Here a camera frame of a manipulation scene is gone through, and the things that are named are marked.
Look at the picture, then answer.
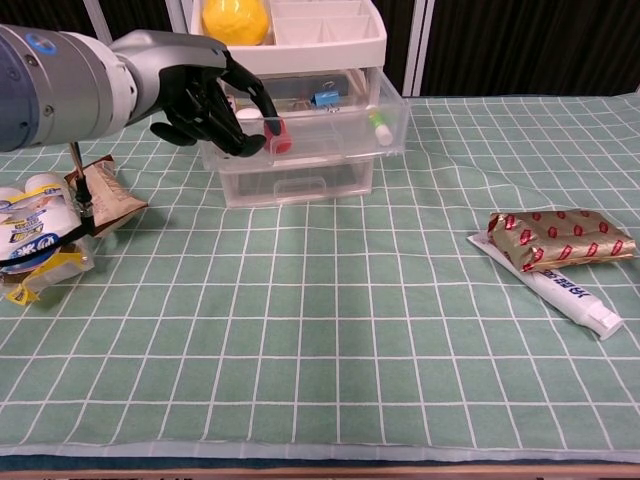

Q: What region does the white toothpaste tube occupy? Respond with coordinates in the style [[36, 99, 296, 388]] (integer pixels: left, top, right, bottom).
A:
[[467, 230, 625, 342]]

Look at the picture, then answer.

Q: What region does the black left hand cable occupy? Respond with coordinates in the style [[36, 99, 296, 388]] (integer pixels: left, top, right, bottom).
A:
[[0, 142, 97, 271]]

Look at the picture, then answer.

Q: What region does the brown snack wrapper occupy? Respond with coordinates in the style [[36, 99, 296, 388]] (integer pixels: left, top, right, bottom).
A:
[[64, 155, 150, 239]]

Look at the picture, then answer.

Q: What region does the green checked tablecloth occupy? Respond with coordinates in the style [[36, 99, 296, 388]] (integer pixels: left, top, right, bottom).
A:
[[0, 92, 640, 459]]

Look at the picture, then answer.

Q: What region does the yellow pear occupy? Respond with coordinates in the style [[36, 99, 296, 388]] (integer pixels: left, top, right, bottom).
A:
[[201, 0, 271, 47]]

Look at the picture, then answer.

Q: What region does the black pleated curtain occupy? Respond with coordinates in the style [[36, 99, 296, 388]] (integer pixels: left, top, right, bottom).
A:
[[0, 0, 640, 99]]

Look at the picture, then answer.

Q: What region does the pack of white bottles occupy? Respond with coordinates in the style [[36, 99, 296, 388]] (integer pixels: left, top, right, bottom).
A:
[[0, 171, 96, 305]]

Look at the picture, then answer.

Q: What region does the gold red-printed package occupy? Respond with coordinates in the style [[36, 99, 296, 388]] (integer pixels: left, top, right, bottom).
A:
[[487, 209, 637, 274]]

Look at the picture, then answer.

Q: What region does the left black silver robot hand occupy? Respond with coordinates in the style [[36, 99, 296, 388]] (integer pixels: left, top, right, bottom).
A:
[[107, 29, 282, 159]]

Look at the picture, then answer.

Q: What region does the white frame post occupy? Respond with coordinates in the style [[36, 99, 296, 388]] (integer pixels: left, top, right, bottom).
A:
[[402, 0, 436, 97], [82, 0, 114, 44], [167, 0, 194, 36]]

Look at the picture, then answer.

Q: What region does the white drawer organizer frame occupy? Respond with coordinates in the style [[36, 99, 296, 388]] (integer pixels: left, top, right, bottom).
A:
[[189, 0, 389, 209]]

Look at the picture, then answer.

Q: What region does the blue binder clip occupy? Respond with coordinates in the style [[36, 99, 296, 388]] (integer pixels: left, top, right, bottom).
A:
[[310, 89, 342, 110]]

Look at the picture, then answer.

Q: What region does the empty clear plastic drawer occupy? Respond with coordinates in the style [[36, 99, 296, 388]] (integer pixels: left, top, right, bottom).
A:
[[215, 158, 376, 209]]

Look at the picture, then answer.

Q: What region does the green white glue stick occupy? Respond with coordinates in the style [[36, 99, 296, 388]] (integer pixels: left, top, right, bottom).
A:
[[367, 103, 396, 147]]

